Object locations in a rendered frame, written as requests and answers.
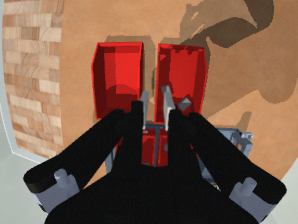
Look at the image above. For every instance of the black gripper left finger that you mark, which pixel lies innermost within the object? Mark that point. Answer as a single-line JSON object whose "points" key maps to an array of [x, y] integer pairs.
{"points": [[62, 176]]}

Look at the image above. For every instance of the grey metal block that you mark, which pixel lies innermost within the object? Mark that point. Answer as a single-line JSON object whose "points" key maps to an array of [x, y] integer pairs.
{"points": [[184, 103], [165, 89]]}

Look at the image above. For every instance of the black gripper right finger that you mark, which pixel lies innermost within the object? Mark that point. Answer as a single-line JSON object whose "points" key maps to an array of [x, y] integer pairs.
{"points": [[248, 185]]}

